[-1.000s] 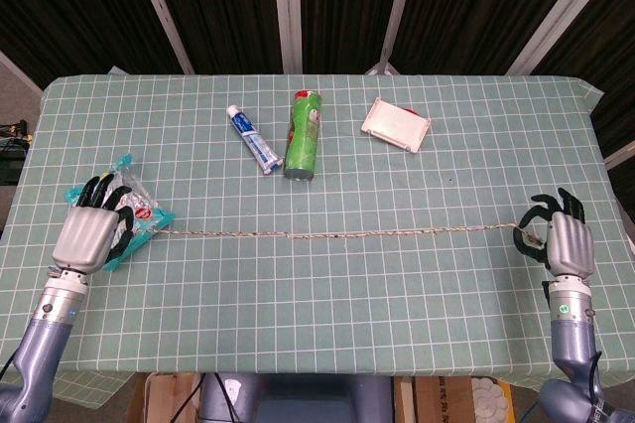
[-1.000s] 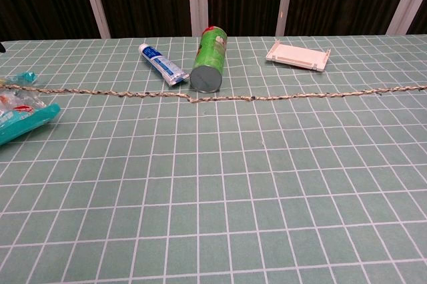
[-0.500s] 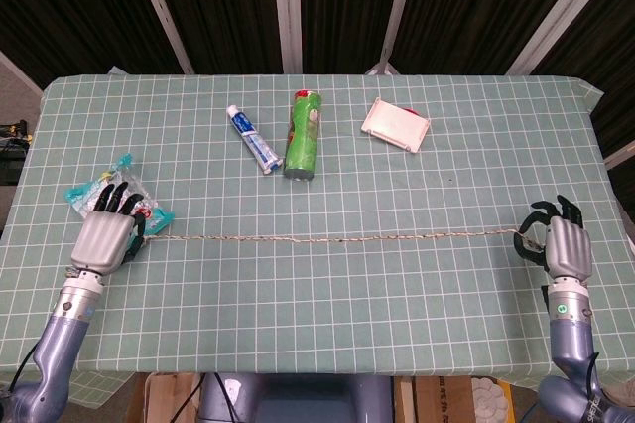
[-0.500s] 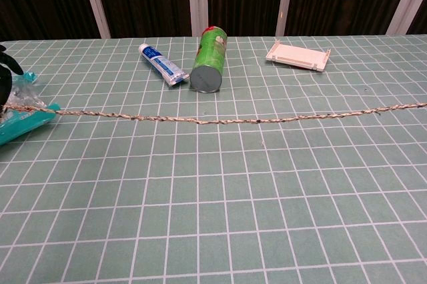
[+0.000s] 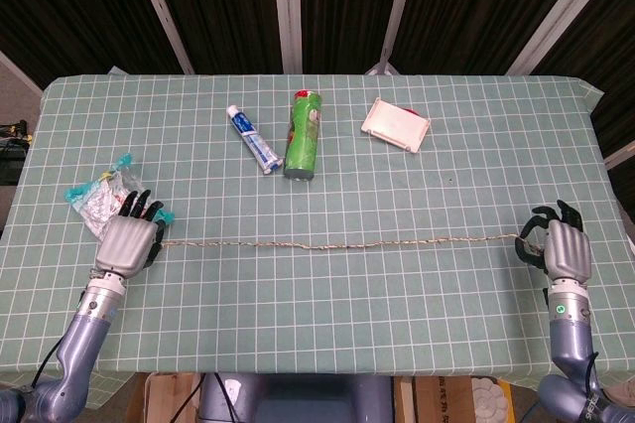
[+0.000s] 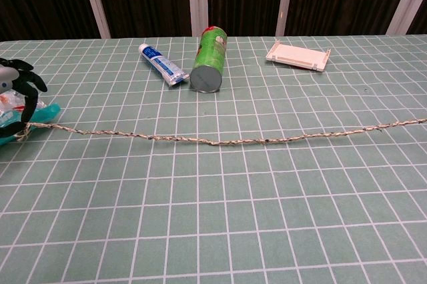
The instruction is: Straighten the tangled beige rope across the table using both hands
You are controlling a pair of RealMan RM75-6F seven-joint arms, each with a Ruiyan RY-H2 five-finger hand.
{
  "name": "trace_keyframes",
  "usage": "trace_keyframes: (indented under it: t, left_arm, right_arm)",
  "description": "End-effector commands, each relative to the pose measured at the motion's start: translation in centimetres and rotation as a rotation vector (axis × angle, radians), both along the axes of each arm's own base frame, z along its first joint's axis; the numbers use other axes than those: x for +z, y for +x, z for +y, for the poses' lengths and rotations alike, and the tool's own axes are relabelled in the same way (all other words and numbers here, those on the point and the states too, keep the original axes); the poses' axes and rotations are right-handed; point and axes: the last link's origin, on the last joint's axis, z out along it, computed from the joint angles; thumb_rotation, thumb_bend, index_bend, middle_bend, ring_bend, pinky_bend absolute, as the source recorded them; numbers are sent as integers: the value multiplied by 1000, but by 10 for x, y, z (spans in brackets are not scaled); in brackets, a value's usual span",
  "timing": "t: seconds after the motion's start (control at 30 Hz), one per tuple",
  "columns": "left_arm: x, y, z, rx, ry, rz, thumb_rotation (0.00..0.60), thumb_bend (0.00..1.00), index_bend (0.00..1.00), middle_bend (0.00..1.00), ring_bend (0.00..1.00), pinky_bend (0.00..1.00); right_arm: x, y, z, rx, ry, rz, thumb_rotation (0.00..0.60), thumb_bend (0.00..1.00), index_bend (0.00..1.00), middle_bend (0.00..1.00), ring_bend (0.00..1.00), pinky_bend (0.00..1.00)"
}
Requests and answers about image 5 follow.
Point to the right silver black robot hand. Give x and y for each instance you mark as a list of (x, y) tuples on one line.
[(568, 249)]

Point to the black yellow equipment pile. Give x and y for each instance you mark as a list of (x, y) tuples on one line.
[(12, 150)]

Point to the teal snack bag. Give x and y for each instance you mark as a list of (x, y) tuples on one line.
[(99, 202)]

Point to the white plastic tray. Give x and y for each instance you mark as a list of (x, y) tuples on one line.
[(394, 122)]

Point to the grey robot torso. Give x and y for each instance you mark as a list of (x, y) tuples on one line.
[(297, 398)]

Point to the green chips can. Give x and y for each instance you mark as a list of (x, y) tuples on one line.
[(302, 140)]

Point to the brown cardboard box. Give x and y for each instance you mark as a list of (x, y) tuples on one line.
[(441, 400)]

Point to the white blue toothpaste tube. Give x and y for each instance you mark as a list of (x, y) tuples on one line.
[(250, 137)]

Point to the left blue silver robot arm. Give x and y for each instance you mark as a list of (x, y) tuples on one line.
[(82, 338)]

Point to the white flower-shaped palette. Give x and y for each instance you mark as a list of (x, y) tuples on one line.
[(488, 395)]

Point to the light wooden crate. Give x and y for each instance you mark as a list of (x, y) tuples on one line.
[(164, 398)]

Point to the white metal frame post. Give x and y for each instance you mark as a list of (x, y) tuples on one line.
[(159, 6), (397, 11), (288, 6), (555, 16)]

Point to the green checked tablecloth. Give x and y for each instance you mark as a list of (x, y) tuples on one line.
[(347, 304)]

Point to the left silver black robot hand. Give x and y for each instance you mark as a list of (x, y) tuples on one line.
[(126, 244)]

